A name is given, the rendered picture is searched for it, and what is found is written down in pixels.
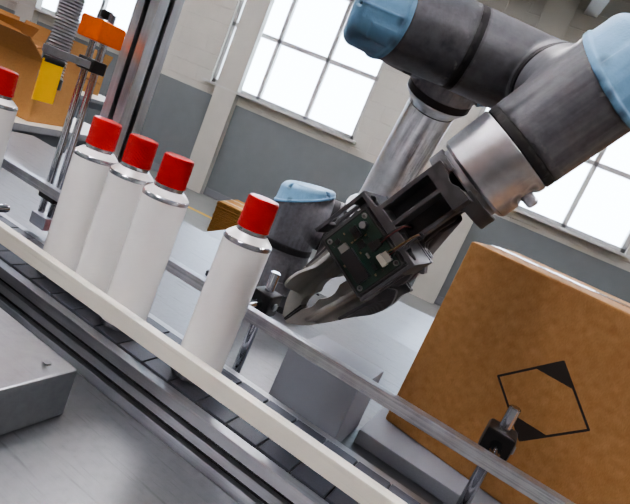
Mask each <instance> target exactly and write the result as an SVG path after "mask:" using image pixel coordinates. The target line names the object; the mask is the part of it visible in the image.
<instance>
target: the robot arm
mask: <svg viewBox="0 0 630 504"><path fill-rule="evenodd" d="M343 38H344V40H345V41H346V43H347V44H349V45H350V46H352V47H354V48H356V49H358V50H360V51H362V52H364V53H365V55H366V56H368V57H369V58H372V59H378V60H381V61H383V62H385V63H386V64H388V65H389V66H391V67H393V68H395V69H397V70H399V71H401V72H402V73H405V74H407V75H409V76H410V78H409V80H408V82H407V88H408V91H409V94H410V98H409V100H408V101H407V103H406V105H405V107H404V109H403V111H402V113H401V115H400V117H399V118H398V120H397V122H396V124H395V126H394V128H393V130H392V132H391V133H390V135H389V137H388V139H387V141H386V143H385V145H384V147H383V149H382V150H381V152H380V154H379V156H378V158H377V160H376V162H375V164H374V166H373V167H372V169H371V171H370V173H369V175H368V177H367V179H366V181H365V183H364V184H363V186H362V188H361V190H360V192H359V193H358V194H353V195H351V196H350V197H349V198H348V199H347V201H346V203H343V202H340V201H338V200H335V198H336V193H335V192H334V191H332V190H329V189H326V188H323V187H320V186H317V185H313V184H309V183H305V182H301V181H295V180H287V181H285V182H283V183H282V184H281V186H280V188H279V191H278V193H277V195H276V197H274V201H275V202H276V203H278V204H279V209H278V211H277V214H276V216H275V219H274V221H273V224H272V226H271V229H270V231H269V235H267V236H266V237H267V238H268V240H269V242H270V244H271V246H272V251H271V252H270V255H269V257H268V259H267V262H266V264H265V267H264V269H263V272H262V274H261V277H260V279H259V282H258V284H257V286H256V287H260V286H266V284H267V281H268V279H269V277H270V274H271V272H272V271H277V272H279V273H280V274H281V276H280V278H279V280H278V283H277V285H276V288H275V290H274V291H276V292H278V293H279V294H281V295H282V296H284V297H287V299H286V302H285V306H284V310H283V314H282V316H283V317H284V319H285V321H286V322H287V323H290V324H295V325H315V324H321V323H327V322H333V321H339V320H342V319H346V318H353V317H360V316H368V315H373V314H376V313H378V312H381V311H384V310H386V309H387V308H389V307H391V306H392V305H394V304H395V303H396V302H397V301H398V300H399V299H400V298H401V297H402V296H403V295H405V294H406V293H409V292H412V291H413V288H412V287H411V285H410V283H409V282H410V281H412V280H413V279H414V278H415V277H416V276H417V274H418V273H420V274H426V273H427V271H428V265H430V264H431V263H433V261H432V260H431V259H432V258H433V254H434V253H435V252H436V251H437V249H438V248H439V247H440V246H441V245H442V244H443V242H444V241H445V240H446V239H447V238H448V237H449V235H450V234H451V233H452V232H453V231H454V229H455V228H456V227H457V226H458V225H459V224H460V222H461V221H462V216H461V214H463V213H464V212H465V213H466V214H467V215H468V217H469V218H470V219H471V220H472V221H473V222H474V223H475V224H476V225H477V226H478V227H479V228H480V229H483V228H484V227H486V226H487V225H488V224H490V223H491V222H493V221H494V220H495V217H494V216H493V214H494V213H496V214H497V215H498V216H503V217H504V216H505V215H507V214H508V213H510V212H511V211H513V210H514V209H515V208H517V207H518V206H519V204H520V202H521V201H522V202H523V203H524V205H525V206H526V207H527V208H532V207H534V206H535V205H537V204H538V199H537V198H536V197H535V195H534V194H533V193H538V192H541V191H542V190H544V189H545V187H547V188H548V187H549V186H550V185H552V184H553V183H554V182H557V181H558V180H559V179H561V178H562V177H564V176H565V175H567V174H568V173H570V172H571V171H573V170H574V169H576V168H577V167H579V166H580V165H582V164H583V163H585V162H586V161H588V160H589V159H591V158H592V157H594V156H595V155H597V154H598V153H600V152H601V151H603V150H604V149H606V148H607V147H609V146H610V145H612V144H613V143H615V142H616V141H617V140H619V139H620V138H622V137H624V136H625V135H627V134H628V133H630V13H619V14H616V15H614V16H612V17H611V18H609V19H608V20H606V21H605V22H604V23H602V24H601V25H599V26H598V27H596V28H595V29H594V30H588V31H587V32H585V33H584V34H583V37H582V39H580V40H579V41H578V42H577V43H571V42H568V41H564V40H561V39H559V38H556V37H554V36H552V35H549V34H547V33H545V32H543V31H541V30H538V29H536V28H534V27H532V26H530V25H528V24H526V23H523V22H521V21H519V20H517V19H515V18H513V17H511V16H508V15H506V14H504V13H502V12H500V11H498V10H496V9H493V8H491V7H488V6H486V5H484V4H482V3H480V2H478V1H476V0H355V1H354V3H353V6H352V8H351V11H350V14H349V16H348V19H347V21H346V24H345V27H344V30H343ZM473 105H475V106H476V107H487V108H489V110H488V112H487V111H486V112H484V113H483V114H482V115H480V116H479V117H478V118H477V119H475V120H474V121H473V122H471V123H470V124H469V125H468V126H466V127H465V128H464V129H462V130H461V131H460V132H459V133H457V134H456V135H455V136H453V137H452V138H451V139H450V140H448V141H447V144H446V147H447V149H448V150H447V151H446V152H445V151H444V150H443V149H441V150H440V151H439V152H438V153H436V154H435V155H434V156H432V154H433V152H434V151H435V149H436V147H437V146H438V144H439V143H440V141H441V139H442V138H443V136H444V134H445V133H446V131H447V130H448V128H449V126H450V125H451V123H452V121H453V120H454V119H458V118H463V117H465V116H466V115H467V114H468V113H469V111H470V109H471V108H472V106H473ZM431 156H432V157H431ZM430 157H431V158H430ZM428 160H429V161H430V164H431V165H432V166H431V167H430V168H428V169H427V170H426V171H424V172H423V173H422V174H420V173H421V172H422V170H423V169H424V167H425V165H426V164H427V162H428ZM313 249H314V250H317V252H316V254H315V256H314V258H313V259H312V260H311V261H309V262H308V260H309V258H310V255H311V253H312V250H313ZM343 275H344V277H345V278H346V281H344V282H343V283H341V284H340V285H339V287H338V289H337V291H336V292H335V293H334V294H333V295H332V296H330V297H326V298H322V299H319V300H318V301H317V302H316V303H315V304H314V305H313V306H312V307H308V306H307V303H308V301H309V299H310V298H311V297H312V296H313V295H314V294H316V293H318V292H321V291H322V290H323V287H324V285H325V284H326V283H327V282H328V281H329V280H330V279H332V278H335V277H341V276H343ZM306 306H307V307H306Z"/></svg>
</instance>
